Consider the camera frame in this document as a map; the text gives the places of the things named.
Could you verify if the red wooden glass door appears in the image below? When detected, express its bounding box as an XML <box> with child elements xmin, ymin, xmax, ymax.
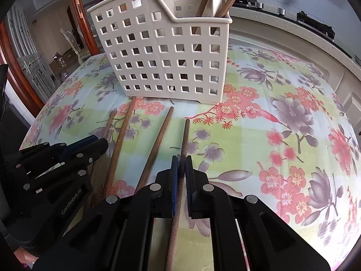
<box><xmin>0</xmin><ymin>0</ymin><xmax>158</xmax><ymax>117</ymax></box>

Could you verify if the cream base cabinet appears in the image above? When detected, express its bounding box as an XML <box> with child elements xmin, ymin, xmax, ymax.
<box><xmin>329</xmin><ymin>69</ymin><xmax>361</xmax><ymax>137</ymax></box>

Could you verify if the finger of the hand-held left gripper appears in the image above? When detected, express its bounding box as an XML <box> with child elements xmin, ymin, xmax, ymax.
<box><xmin>8</xmin><ymin>135</ymin><xmax>98</xmax><ymax>182</ymax></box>
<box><xmin>24</xmin><ymin>139</ymin><xmax>109</xmax><ymax>232</ymax></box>

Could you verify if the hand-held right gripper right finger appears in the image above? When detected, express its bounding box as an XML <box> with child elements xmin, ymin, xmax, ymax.
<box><xmin>185</xmin><ymin>155</ymin><xmax>331</xmax><ymax>271</ymax></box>

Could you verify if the cream dining chair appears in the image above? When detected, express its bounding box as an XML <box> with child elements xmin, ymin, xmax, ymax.
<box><xmin>60</xmin><ymin>28</ymin><xmax>86</xmax><ymax>66</ymax></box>

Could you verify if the white perforated utensil basket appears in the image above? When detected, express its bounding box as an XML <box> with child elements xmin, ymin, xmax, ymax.
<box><xmin>86</xmin><ymin>0</ymin><xmax>233</xmax><ymax>105</ymax></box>

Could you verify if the black burner grate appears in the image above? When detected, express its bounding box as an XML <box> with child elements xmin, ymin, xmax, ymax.
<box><xmin>296</xmin><ymin>11</ymin><xmax>337</xmax><ymax>39</ymax></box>

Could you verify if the pale glass display cabinet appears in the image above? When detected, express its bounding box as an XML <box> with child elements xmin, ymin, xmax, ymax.
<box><xmin>5</xmin><ymin>6</ymin><xmax>57</xmax><ymax>103</ymax></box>

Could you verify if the brown cardboard box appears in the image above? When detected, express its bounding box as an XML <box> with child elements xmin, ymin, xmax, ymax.
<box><xmin>49</xmin><ymin>49</ymin><xmax>74</xmax><ymax>77</ymax></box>

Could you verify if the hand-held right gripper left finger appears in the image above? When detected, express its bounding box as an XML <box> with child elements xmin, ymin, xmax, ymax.
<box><xmin>33</xmin><ymin>155</ymin><xmax>179</xmax><ymax>271</ymax></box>

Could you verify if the floral tablecloth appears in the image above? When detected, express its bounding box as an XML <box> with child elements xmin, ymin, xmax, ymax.
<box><xmin>21</xmin><ymin>32</ymin><xmax>361</xmax><ymax>271</ymax></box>

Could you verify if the white ceramic spoon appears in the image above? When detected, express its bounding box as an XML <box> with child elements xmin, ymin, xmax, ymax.
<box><xmin>203</xmin><ymin>0</ymin><xmax>224</xmax><ymax>18</ymax></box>

